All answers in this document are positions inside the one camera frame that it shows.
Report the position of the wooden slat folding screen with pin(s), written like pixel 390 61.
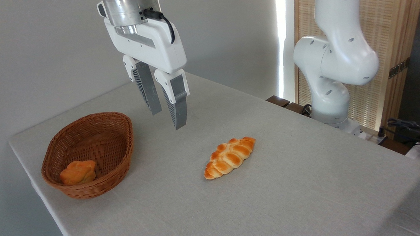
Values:
pixel 390 21

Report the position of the long braided bread loaf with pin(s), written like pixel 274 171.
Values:
pixel 229 157

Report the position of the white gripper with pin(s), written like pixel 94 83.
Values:
pixel 157 45

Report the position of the beige linen tablecloth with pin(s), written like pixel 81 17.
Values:
pixel 269 186

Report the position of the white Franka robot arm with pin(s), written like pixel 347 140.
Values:
pixel 338 59

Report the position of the small round bread roll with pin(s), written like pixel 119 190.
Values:
pixel 78 172

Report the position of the brown wicker basket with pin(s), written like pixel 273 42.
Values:
pixel 101 137

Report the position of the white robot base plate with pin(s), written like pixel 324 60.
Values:
pixel 355 128

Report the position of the dark brown wooden furniture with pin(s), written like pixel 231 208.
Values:
pixel 284 104

